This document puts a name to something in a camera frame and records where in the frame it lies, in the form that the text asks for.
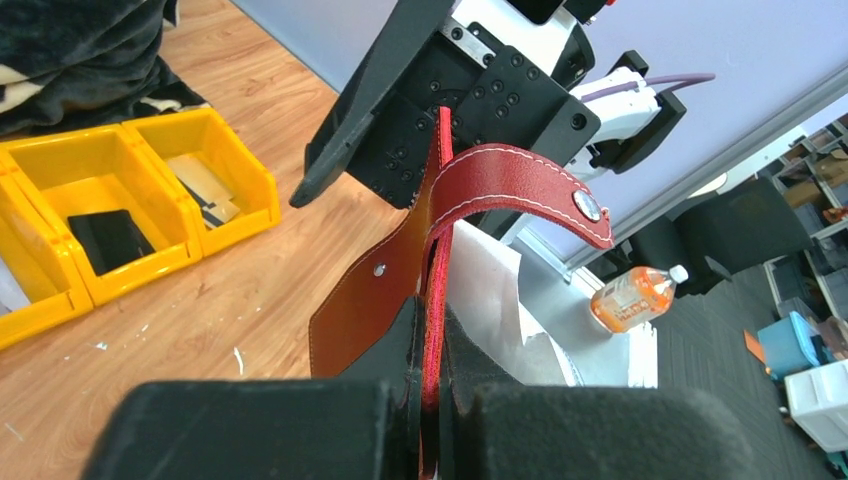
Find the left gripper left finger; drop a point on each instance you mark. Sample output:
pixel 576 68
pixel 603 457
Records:
pixel 361 424

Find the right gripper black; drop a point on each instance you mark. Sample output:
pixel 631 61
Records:
pixel 507 71

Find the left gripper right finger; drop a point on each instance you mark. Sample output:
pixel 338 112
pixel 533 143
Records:
pixel 494 427

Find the red leather card holder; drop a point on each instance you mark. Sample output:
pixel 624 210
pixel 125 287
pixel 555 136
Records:
pixel 414 258

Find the yellow three-compartment bin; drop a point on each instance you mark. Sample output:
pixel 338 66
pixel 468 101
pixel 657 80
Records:
pixel 45 180

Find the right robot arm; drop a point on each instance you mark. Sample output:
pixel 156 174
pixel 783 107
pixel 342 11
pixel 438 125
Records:
pixel 637 113

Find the striped beige card in bin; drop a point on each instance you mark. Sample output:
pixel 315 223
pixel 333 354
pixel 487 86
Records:
pixel 213 197

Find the black card in bin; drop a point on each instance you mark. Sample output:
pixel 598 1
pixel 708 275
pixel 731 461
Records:
pixel 110 239

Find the grey card in bin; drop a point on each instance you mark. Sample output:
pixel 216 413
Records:
pixel 13 297

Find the orange drink bottle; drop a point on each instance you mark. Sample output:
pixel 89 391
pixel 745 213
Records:
pixel 636 297

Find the white storage box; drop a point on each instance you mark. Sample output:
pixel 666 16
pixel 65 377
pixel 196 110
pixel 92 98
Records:
pixel 817 403

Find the black office chair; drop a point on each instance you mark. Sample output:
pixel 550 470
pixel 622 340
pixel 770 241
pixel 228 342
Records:
pixel 715 238

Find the black floral blanket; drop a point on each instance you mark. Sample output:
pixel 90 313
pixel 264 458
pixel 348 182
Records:
pixel 69 65

